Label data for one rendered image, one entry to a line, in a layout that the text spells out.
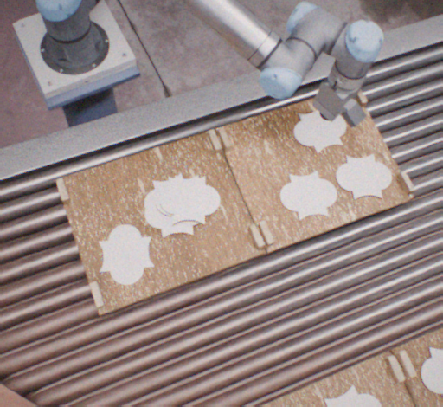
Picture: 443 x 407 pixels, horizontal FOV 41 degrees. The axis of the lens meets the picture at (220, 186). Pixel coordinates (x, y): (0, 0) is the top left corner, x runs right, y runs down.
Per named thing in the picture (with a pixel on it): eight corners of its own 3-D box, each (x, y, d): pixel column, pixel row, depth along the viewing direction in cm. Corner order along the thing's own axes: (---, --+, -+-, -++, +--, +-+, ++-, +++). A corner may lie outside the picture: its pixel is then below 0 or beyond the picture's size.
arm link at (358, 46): (356, 9, 118) (393, 29, 117) (341, 42, 128) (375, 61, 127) (337, 35, 115) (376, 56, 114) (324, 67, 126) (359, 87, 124)
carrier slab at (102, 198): (56, 182, 144) (54, 179, 143) (211, 132, 153) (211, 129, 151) (99, 316, 133) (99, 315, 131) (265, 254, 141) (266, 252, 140)
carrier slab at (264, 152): (214, 132, 153) (214, 128, 151) (352, 87, 161) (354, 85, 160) (266, 254, 141) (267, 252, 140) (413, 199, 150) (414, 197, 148)
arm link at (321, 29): (279, 26, 117) (328, 52, 116) (306, -10, 121) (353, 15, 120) (273, 49, 125) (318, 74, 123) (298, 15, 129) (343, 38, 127)
